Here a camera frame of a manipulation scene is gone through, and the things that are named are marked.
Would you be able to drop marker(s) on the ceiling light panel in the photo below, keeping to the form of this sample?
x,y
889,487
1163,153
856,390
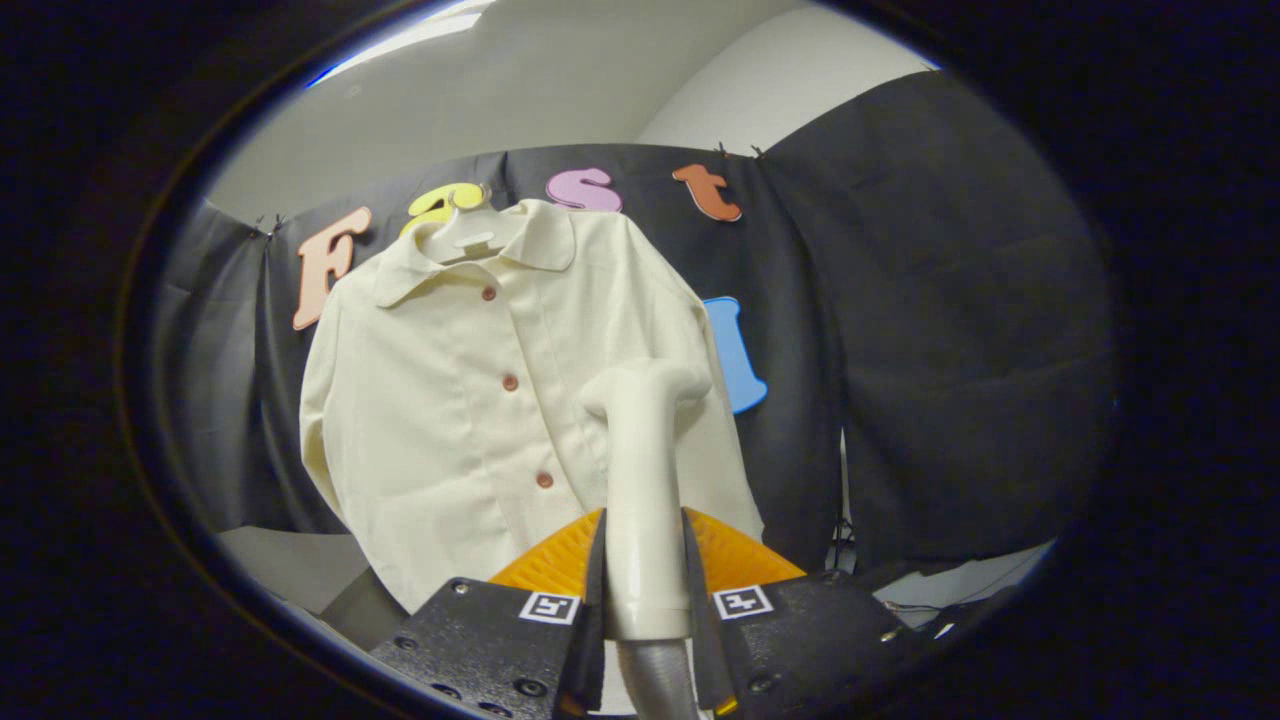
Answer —
x,y
420,35

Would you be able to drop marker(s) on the small black clip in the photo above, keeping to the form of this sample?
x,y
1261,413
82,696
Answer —
x,y
270,227
738,150

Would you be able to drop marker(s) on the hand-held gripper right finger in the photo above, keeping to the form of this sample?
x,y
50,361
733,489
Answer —
x,y
800,640

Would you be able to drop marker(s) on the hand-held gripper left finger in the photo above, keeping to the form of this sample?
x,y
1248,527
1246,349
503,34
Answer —
x,y
490,645

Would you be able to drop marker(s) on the grey cabinet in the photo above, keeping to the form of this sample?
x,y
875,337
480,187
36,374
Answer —
x,y
290,565

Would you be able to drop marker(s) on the black backdrop cloth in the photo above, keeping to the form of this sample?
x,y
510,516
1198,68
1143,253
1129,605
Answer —
x,y
950,300

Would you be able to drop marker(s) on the cream button shirt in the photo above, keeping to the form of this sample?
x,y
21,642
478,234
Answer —
x,y
450,420

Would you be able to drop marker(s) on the white clothes hanger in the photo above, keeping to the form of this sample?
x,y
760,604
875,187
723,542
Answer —
x,y
470,240

